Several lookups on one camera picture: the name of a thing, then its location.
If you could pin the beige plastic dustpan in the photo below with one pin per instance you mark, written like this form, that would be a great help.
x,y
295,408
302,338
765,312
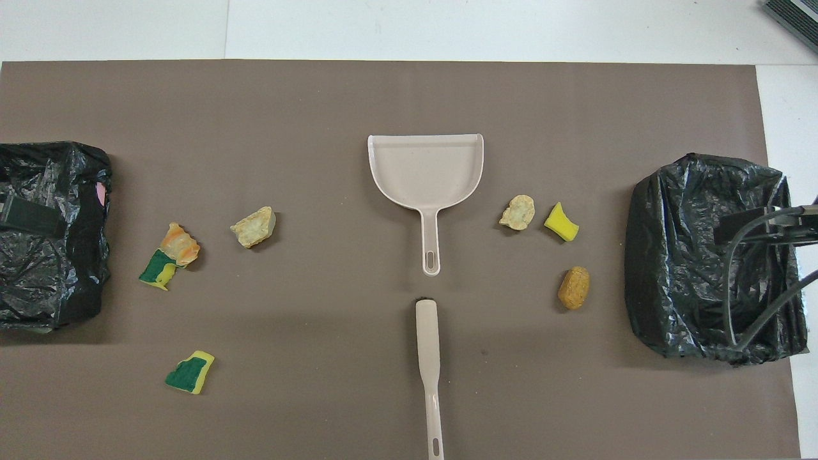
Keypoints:
x,y
425,172

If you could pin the beige brush black bristles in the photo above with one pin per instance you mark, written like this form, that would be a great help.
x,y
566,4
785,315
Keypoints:
x,y
427,332

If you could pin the large beige sponge chunk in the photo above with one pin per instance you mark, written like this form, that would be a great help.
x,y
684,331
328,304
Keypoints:
x,y
254,228

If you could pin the notched green yellow sponge piece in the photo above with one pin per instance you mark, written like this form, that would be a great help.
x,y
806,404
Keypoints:
x,y
155,269

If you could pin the squarish green yellow sponge piece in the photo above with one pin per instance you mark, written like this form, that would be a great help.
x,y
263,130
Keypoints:
x,y
188,374

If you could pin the black bag lined bin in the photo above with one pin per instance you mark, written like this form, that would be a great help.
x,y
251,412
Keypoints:
x,y
51,281
677,268

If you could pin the brown table mat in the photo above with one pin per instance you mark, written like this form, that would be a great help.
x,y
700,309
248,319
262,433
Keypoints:
x,y
319,160

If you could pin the plain yellow sponge piece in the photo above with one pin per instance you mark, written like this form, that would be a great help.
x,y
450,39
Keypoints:
x,y
562,225

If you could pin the brown oval sponge piece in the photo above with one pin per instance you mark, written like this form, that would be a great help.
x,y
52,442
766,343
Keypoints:
x,y
574,289

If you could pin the small pink scrap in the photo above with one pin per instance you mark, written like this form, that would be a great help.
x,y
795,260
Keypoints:
x,y
100,193

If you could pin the dark grey ribbed box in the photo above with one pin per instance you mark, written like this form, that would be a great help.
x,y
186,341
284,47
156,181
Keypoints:
x,y
795,16

